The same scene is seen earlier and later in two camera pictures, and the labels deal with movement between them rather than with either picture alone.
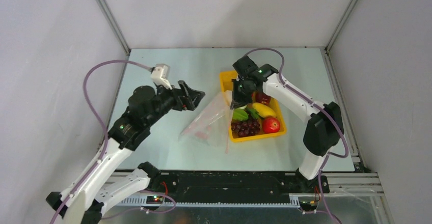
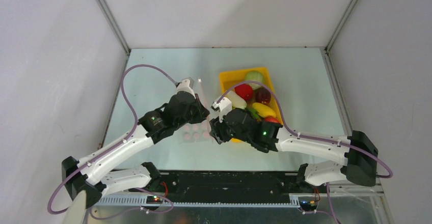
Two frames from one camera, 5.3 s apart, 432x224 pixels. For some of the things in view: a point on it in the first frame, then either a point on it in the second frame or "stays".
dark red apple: (261, 98) stays
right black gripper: (240, 92) to (218, 131)
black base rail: (233, 187) stays
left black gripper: (186, 98) to (201, 113)
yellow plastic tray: (227, 78) stays
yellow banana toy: (264, 111) stays
